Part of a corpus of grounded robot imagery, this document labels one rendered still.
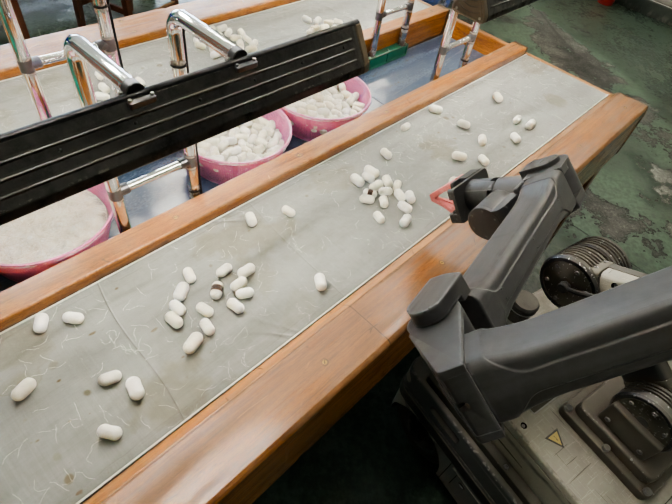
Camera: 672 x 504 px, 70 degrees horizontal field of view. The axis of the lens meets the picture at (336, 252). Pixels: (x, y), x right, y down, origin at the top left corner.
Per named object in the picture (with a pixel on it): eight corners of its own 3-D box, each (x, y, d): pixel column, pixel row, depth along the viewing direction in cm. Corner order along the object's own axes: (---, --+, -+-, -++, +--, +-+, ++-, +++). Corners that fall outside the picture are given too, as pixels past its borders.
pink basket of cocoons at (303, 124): (384, 128, 134) (392, 97, 127) (316, 164, 119) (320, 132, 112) (318, 85, 144) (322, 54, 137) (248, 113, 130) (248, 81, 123)
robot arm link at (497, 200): (586, 201, 72) (562, 151, 70) (550, 242, 67) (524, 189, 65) (518, 215, 82) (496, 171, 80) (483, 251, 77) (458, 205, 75)
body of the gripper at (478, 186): (443, 190, 82) (480, 188, 76) (477, 167, 87) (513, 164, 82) (453, 224, 84) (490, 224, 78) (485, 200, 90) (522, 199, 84)
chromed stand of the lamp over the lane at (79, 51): (260, 264, 96) (263, 50, 63) (173, 319, 86) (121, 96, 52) (203, 212, 104) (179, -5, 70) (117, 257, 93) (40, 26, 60)
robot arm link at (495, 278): (493, 402, 45) (439, 310, 43) (444, 401, 49) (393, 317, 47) (595, 199, 73) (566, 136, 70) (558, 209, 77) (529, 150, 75)
